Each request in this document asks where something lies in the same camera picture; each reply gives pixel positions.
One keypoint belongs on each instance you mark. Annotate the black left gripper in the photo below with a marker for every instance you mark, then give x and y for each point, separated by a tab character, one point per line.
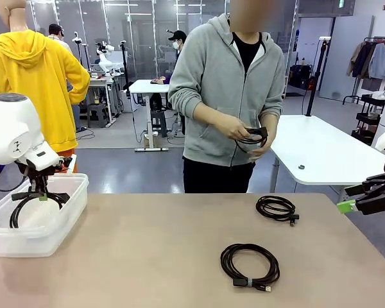
38	176

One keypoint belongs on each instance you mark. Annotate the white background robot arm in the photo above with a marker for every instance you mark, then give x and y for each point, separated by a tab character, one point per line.
105	57

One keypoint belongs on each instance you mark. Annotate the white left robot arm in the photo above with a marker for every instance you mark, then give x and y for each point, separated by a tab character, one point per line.
9	128

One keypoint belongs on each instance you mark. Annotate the person's left forearm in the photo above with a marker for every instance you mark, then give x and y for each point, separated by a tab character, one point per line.
269	128

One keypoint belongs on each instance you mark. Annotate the person's right forearm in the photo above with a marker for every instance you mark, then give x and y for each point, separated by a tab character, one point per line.
211	114

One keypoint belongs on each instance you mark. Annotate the person's left hand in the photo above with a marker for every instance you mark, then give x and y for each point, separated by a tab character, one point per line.
261	150

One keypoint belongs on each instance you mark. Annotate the person's right hand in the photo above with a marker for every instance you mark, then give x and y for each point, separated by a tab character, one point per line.
237	126

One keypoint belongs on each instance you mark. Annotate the clear plastic storage bin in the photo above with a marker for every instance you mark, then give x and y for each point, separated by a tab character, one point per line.
67	218

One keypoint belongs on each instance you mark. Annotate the orange trousers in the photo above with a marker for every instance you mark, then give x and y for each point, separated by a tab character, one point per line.
71	154

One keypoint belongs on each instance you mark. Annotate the large white table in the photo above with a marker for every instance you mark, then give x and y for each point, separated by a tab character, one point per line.
324	144

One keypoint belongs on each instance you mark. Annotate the black utility cart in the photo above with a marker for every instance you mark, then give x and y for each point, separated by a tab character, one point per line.
369	118

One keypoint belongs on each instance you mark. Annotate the grey step stool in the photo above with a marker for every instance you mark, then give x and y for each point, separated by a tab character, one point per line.
97	114

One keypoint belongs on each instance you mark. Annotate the yellow hoodie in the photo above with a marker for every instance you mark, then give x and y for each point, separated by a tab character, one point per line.
29	90

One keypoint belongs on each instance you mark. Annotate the workbench with equipment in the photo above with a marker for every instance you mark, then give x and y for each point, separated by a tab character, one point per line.
101	83

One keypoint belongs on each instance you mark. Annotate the black pole with white top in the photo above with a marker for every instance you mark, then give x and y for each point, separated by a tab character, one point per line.
316	77

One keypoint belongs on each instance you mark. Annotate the clothes rack with garments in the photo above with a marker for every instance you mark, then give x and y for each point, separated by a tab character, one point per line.
372	61

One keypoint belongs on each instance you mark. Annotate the black bags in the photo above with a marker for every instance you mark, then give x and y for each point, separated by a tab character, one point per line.
300	77

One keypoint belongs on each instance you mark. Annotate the wooden shoe rack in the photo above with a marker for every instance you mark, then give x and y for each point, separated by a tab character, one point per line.
286	86

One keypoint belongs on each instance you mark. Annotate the white standing desk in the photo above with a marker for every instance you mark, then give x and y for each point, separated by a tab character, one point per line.
147	86

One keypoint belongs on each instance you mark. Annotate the black tripod stand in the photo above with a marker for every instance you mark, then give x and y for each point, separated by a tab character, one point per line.
125	64

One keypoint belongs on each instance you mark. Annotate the standing person with dark hair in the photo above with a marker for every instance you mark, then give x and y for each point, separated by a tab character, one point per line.
56	30

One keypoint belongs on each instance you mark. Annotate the beige mannequin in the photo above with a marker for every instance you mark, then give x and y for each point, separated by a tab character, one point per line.
11	16

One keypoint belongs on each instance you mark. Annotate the person in grey hoodie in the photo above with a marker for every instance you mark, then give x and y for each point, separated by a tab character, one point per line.
218	80

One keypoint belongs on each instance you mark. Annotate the seated person with black cap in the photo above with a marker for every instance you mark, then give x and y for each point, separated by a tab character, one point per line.
179	38

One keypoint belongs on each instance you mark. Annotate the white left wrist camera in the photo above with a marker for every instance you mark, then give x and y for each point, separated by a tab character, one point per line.
72	163

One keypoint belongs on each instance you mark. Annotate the tripod with white camera head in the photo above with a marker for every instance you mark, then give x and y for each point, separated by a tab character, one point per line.
77	40

